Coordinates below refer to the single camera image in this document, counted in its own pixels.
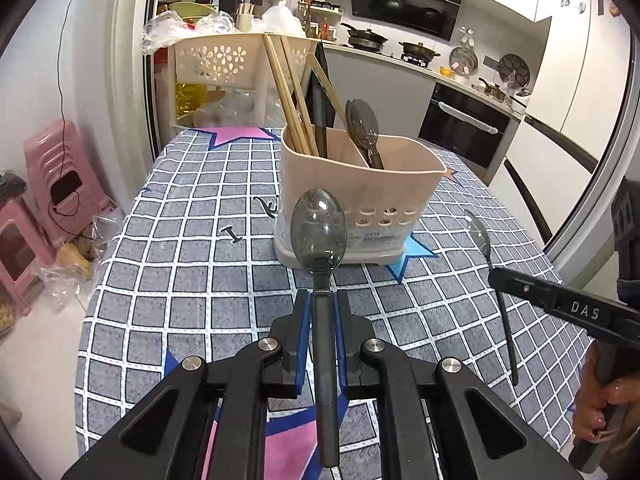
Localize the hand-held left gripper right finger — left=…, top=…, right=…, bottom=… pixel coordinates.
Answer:
left=336, top=288, right=585, bottom=480

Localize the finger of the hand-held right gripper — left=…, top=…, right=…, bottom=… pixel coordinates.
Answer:
left=487, top=265, right=565, bottom=314

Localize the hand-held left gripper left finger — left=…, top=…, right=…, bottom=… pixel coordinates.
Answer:
left=62, top=289, right=311, bottom=480

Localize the grey translucent spoon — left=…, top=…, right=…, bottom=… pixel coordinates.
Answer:
left=462, top=209, right=521, bottom=387
left=345, top=99, right=386, bottom=170
left=290, top=187, right=349, bottom=468

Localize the beige plastic utensil holder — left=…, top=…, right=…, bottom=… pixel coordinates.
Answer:
left=273, top=125, right=447, bottom=267

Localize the person's right hand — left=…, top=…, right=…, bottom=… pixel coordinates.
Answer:
left=572, top=345, right=640, bottom=442

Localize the grey checked tablecloth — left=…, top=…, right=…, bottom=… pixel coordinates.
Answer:
left=75, top=127, right=596, bottom=480

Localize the black built-in oven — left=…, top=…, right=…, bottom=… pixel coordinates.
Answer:
left=417, top=82, right=511, bottom=171

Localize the small steel pot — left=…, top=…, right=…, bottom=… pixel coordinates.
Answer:
left=478, top=77, right=505, bottom=102

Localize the round dark segmented pan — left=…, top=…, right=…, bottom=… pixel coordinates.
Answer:
left=498, top=54, right=529, bottom=83

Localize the white refrigerator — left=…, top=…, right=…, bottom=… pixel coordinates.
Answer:
left=492, top=0, right=640, bottom=241

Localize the grey kitchen counter cabinet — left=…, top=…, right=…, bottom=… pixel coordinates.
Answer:
left=305, top=37, right=526, bottom=171

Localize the round grey perforated tray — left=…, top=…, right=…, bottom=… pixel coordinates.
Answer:
left=448, top=46, right=478, bottom=75

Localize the clear bag with yellow contents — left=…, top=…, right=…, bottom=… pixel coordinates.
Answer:
left=40, top=210, right=123, bottom=311

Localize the pale bamboo chopstick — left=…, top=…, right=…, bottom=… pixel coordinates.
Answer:
left=305, top=52, right=353, bottom=121

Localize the dark cooking pot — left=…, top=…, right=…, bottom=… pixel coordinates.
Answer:
left=398, top=41, right=442, bottom=61

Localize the gold foil packet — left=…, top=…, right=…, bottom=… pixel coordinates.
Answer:
left=175, top=82, right=208, bottom=113

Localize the pink plastic stool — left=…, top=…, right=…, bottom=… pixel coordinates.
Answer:
left=0, top=197, right=48, bottom=317

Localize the beige plastic basket cart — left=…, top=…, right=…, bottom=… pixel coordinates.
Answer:
left=169, top=34, right=321, bottom=131

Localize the black wok with lid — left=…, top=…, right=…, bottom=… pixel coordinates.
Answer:
left=341, top=22, right=390, bottom=51

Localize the stack of pink stools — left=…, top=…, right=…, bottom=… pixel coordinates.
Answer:
left=24, top=120, right=113, bottom=246

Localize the black range hood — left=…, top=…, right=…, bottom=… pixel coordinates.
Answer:
left=347, top=0, right=465, bottom=41

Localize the white plastic bag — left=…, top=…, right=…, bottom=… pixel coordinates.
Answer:
left=252, top=1, right=306, bottom=38

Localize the spice rack with bottles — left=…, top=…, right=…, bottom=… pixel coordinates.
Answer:
left=297, top=0, right=346, bottom=41

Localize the crumpled clear plastic bag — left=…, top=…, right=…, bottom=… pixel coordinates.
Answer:
left=195, top=12, right=236, bottom=36
left=142, top=12, right=196, bottom=56

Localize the green plastic basin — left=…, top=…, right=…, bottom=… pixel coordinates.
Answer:
left=169, top=1, right=221, bottom=18

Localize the black utensil handle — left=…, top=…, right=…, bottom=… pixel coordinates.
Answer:
left=311, top=42, right=331, bottom=159

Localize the black adapter with cable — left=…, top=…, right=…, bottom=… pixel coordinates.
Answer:
left=50, top=0, right=83, bottom=218

